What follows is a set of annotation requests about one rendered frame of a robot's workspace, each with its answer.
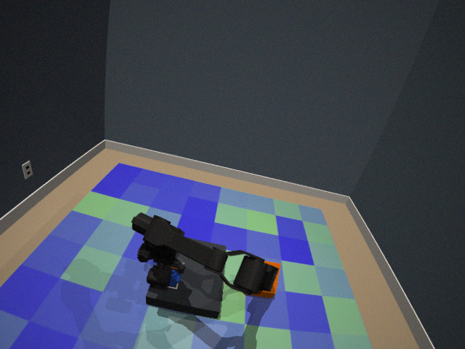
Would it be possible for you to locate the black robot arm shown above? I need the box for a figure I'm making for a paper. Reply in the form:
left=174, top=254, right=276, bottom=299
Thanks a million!
left=131, top=213, right=279, bottom=295

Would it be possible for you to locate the blue micro servo with orange cable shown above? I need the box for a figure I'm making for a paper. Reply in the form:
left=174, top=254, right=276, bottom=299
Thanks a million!
left=169, top=267, right=181, bottom=286

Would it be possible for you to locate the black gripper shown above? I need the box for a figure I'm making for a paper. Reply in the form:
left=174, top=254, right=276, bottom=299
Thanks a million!
left=146, top=248, right=177, bottom=287

